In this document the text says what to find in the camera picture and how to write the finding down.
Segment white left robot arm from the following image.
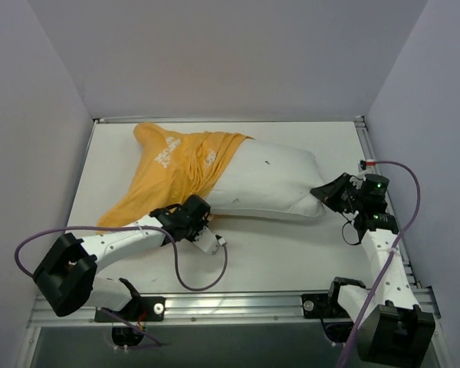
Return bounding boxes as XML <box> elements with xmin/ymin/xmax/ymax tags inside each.
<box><xmin>33</xmin><ymin>195</ymin><xmax>223</xmax><ymax>321</ymax></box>

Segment aluminium front frame rail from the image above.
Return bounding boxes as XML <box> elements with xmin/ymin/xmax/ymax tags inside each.
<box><xmin>26</xmin><ymin>287</ymin><xmax>442</xmax><ymax>329</ymax></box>

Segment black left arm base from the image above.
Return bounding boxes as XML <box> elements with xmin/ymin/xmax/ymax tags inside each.
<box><xmin>94</xmin><ymin>296</ymin><xmax>166</xmax><ymax>351</ymax></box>

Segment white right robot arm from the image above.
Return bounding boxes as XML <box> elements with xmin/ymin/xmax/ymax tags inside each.
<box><xmin>310</xmin><ymin>173</ymin><xmax>435</xmax><ymax>367</ymax></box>

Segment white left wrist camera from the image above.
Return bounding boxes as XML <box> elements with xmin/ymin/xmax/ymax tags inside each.
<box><xmin>192</xmin><ymin>227</ymin><xmax>227</xmax><ymax>255</ymax></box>

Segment aluminium table edge rail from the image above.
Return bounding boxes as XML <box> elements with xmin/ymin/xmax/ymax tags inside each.
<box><xmin>354</xmin><ymin>117</ymin><xmax>410</xmax><ymax>266</ymax></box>

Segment white pillow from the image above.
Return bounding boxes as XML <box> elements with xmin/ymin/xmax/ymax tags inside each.
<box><xmin>205</xmin><ymin>139</ymin><xmax>325</xmax><ymax>222</ymax></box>

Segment yellow printed pillowcase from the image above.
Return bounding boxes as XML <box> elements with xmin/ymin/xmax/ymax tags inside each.
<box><xmin>97</xmin><ymin>123</ymin><xmax>251</xmax><ymax>227</ymax></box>

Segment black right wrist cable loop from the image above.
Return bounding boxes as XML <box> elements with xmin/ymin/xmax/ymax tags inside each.
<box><xmin>341</xmin><ymin>220</ymin><xmax>363</xmax><ymax>247</ymax></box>

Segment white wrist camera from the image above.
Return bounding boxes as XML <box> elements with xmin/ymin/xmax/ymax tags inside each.
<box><xmin>192</xmin><ymin>227</ymin><xmax>227</xmax><ymax>255</ymax></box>
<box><xmin>359</xmin><ymin>159</ymin><xmax>376</xmax><ymax>171</ymax></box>

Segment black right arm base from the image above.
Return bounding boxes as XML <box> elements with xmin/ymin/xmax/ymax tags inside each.
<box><xmin>301</xmin><ymin>293</ymin><xmax>353</xmax><ymax>344</ymax></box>

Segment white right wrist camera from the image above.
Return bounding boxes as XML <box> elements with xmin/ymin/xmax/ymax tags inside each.
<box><xmin>359</xmin><ymin>159</ymin><xmax>376</xmax><ymax>171</ymax></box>

